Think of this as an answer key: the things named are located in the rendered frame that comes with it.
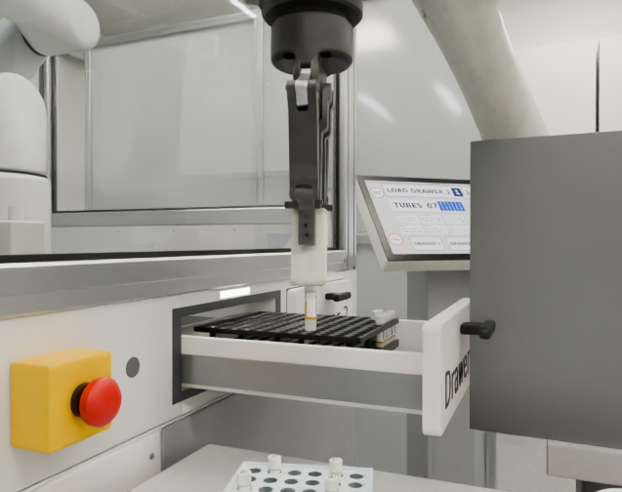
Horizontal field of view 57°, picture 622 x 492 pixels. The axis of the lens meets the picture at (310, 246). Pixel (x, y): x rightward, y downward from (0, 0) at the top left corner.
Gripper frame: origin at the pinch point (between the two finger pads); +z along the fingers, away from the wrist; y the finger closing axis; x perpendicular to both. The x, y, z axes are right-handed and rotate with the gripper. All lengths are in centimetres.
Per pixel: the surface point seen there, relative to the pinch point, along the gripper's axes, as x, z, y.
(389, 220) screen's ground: 8, -7, -102
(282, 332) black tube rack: -5.4, 10.5, -16.4
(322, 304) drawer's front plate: -5, 11, -54
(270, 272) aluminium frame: -11.1, 4.3, -36.7
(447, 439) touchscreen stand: 25, 55, -114
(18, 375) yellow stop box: -22.4, 10.7, 9.1
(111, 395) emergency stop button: -15.4, 12.5, 7.0
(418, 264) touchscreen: 15, 4, -98
